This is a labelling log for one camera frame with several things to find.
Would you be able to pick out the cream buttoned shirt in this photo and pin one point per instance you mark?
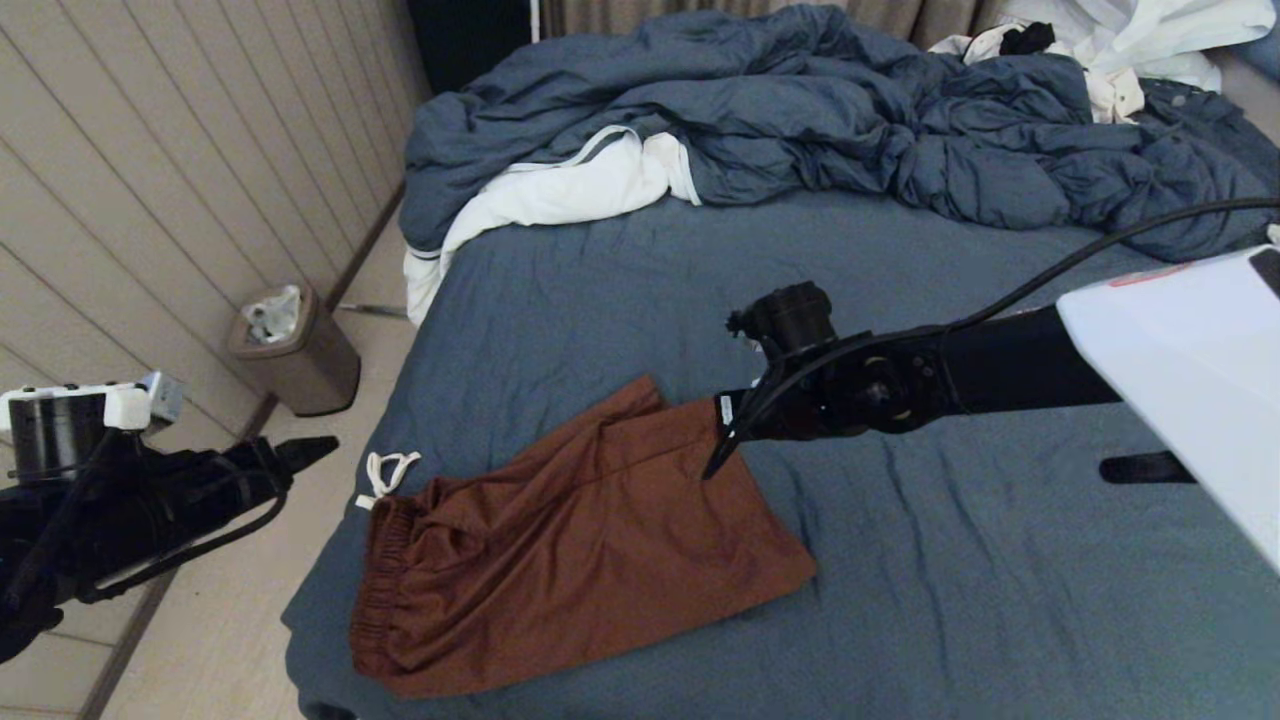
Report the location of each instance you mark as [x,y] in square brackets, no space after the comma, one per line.
[1115,95]

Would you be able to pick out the small black garment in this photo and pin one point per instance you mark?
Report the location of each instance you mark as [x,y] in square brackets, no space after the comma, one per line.
[1030,38]

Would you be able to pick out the crumpled blue duvet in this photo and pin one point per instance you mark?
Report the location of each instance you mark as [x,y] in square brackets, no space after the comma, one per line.
[800,100]

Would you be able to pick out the white crumpled garment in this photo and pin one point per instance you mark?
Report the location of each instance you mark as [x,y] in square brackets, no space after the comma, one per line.
[1150,30]

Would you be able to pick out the beige curtain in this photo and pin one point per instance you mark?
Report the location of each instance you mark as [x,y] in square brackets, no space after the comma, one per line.
[600,12]

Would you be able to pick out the brown trash bin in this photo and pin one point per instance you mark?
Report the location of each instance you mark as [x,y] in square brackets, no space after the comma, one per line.
[320,375]

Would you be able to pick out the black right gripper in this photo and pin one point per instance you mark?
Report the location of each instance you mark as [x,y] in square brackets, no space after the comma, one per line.
[800,400]

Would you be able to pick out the clear plastic bin bag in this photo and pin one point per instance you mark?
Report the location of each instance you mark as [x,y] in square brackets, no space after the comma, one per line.
[275,315]

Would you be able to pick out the blue pillow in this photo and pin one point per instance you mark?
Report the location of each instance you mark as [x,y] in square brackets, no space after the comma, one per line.
[1268,50]

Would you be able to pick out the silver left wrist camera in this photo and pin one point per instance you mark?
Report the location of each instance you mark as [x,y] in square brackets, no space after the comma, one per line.
[165,395]

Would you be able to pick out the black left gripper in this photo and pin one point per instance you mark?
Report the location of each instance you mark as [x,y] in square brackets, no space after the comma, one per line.
[130,510]

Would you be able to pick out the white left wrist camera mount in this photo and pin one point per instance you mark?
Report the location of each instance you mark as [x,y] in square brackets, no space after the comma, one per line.
[125,408]

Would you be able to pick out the blue denim garment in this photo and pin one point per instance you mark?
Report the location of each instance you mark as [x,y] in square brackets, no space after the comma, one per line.
[1190,98]

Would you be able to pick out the blue bed sheet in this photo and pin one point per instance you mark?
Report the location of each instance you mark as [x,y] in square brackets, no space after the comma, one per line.
[950,620]

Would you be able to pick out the thin metal rod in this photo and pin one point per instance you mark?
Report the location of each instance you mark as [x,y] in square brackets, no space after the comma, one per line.
[375,311]

